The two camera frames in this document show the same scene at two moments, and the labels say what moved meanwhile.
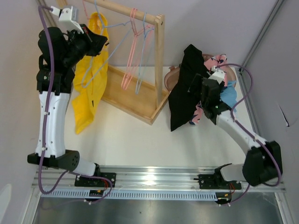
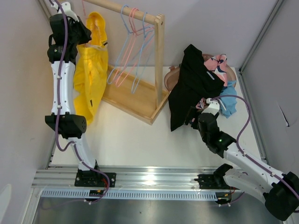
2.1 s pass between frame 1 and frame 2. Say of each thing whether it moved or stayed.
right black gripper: moved
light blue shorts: stayed
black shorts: stayed
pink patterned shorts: stayed
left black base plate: stayed
